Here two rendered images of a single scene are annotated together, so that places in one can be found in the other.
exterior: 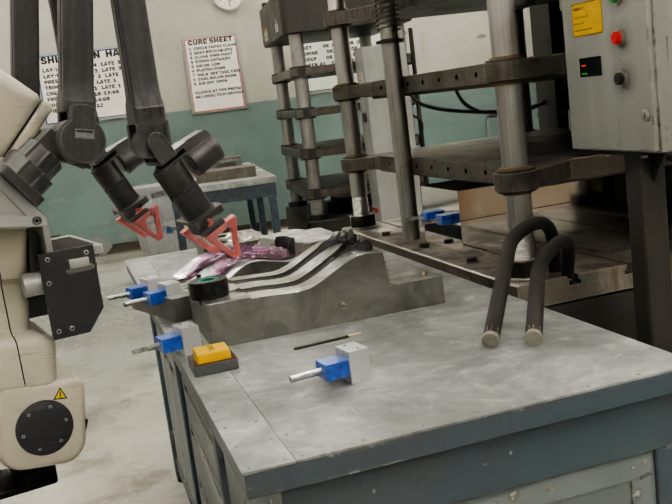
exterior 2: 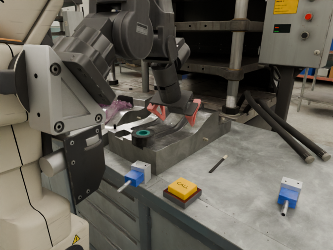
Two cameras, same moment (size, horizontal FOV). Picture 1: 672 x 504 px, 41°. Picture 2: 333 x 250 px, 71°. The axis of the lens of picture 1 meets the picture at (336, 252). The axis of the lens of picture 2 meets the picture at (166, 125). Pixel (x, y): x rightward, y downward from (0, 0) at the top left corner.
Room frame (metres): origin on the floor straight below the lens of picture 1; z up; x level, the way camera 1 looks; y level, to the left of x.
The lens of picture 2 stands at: (1.12, 0.57, 1.24)
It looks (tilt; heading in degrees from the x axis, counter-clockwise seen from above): 22 degrees down; 329
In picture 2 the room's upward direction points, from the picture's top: straight up
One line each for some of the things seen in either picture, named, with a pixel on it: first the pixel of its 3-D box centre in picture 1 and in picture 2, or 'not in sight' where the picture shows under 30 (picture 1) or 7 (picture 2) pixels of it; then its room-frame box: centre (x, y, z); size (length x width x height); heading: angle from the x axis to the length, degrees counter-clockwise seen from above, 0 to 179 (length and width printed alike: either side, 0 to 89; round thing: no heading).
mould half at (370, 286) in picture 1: (312, 282); (175, 125); (1.89, 0.06, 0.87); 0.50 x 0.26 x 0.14; 106
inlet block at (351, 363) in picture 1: (327, 369); (287, 199); (1.38, 0.04, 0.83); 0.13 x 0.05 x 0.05; 115
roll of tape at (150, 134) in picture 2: (208, 287); (143, 137); (1.77, 0.27, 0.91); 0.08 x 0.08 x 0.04
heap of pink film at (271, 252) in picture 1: (239, 254); (109, 106); (2.20, 0.24, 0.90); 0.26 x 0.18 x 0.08; 124
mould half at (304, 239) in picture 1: (241, 270); (109, 114); (2.21, 0.24, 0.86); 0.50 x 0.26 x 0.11; 124
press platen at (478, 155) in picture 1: (533, 171); (191, 67); (2.69, -0.63, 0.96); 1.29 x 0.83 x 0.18; 16
